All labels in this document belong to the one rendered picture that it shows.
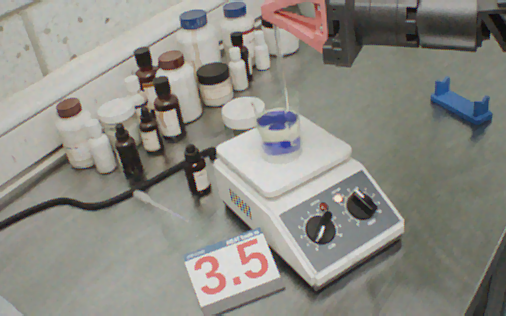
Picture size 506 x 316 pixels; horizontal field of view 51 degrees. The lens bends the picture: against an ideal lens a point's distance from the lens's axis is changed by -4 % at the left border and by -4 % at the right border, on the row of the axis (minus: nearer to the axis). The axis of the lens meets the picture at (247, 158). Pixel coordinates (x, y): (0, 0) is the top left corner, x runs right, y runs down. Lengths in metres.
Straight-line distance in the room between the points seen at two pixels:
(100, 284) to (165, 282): 0.08
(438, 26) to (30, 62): 0.63
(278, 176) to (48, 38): 0.47
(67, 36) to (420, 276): 0.64
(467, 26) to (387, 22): 0.07
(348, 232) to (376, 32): 0.22
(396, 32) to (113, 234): 0.43
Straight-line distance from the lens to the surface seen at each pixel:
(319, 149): 0.63
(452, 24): 0.48
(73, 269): 0.70
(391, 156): 0.77
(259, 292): 0.60
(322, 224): 0.57
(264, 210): 0.59
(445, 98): 0.89
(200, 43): 0.95
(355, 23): 0.50
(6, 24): 0.88
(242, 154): 0.64
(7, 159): 0.86
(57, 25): 0.93
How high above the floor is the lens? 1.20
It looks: 35 degrees down
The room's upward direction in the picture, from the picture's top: 10 degrees counter-clockwise
